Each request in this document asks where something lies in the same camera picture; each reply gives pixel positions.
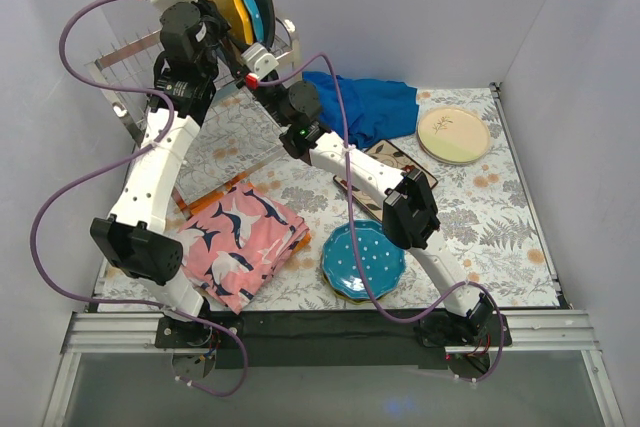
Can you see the blue cloth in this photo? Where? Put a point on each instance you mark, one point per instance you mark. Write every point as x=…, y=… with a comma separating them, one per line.
x=375, y=109

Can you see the steel dish rack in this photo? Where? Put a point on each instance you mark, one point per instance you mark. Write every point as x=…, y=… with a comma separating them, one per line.
x=237, y=138

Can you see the pink patterned cloth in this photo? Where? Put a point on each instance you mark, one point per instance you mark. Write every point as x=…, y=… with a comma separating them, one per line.
x=238, y=243

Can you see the square floral plate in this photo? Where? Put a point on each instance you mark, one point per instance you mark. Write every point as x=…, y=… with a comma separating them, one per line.
x=389, y=154

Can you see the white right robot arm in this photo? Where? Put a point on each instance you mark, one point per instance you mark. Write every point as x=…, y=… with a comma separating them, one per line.
x=409, y=211

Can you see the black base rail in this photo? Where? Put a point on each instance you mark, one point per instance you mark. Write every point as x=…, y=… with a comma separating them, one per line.
x=326, y=338

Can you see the yellow plate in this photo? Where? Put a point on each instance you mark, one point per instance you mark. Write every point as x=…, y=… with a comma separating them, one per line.
x=237, y=15

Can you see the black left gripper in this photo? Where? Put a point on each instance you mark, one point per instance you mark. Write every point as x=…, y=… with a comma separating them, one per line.
x=211, y=20

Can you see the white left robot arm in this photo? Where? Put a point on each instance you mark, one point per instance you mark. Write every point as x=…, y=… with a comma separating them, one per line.
x=132, y=237

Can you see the blue polka dot plate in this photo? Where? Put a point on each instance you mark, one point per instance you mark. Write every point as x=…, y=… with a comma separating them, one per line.
x=383, y=263

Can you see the cream round plate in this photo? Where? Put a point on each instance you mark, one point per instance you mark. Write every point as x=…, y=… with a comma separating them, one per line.
x=453, y=135

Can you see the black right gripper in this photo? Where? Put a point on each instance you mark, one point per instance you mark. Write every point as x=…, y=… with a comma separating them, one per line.
x=239, y=76

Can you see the orange cloth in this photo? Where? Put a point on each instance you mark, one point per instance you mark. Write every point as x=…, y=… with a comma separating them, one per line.
x=210, y=199

